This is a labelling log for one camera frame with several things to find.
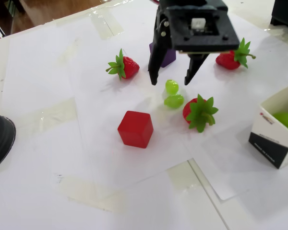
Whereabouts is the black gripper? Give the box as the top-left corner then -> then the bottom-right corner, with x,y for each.
147,0 -> 228,86

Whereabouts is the green plastic grape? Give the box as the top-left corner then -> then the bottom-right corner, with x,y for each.
165,79 -> 180,95
272,112 -> 288,133
164,94 -> 185,110

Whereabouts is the white and black cardboard box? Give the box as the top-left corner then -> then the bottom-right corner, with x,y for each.
248,80 -> 288,170

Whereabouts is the purple cube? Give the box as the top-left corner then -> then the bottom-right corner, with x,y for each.
149,41 -> 177,69

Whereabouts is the red strawberry with curved stem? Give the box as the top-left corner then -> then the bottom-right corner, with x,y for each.
105,48 -> 140,81

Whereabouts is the red strawberry with short stem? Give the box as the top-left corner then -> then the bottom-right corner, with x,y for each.
215,37 -> 257,70

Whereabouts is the red strawberry with wide leaves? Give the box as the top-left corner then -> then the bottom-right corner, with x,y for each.
182,93 -> 219,133

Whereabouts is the clear tape strip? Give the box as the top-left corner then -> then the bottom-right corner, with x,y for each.
167,159 -> 207,192
56,176 -> 128,213
87,9 -> 125,40

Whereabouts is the red cube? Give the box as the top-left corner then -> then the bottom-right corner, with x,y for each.
117,110 -> 154,149

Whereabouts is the black round ribbed object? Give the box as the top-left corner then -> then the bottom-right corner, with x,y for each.
0,113 -> 17,172

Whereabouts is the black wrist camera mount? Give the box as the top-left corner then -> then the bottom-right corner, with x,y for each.
166,5 -> 241,55

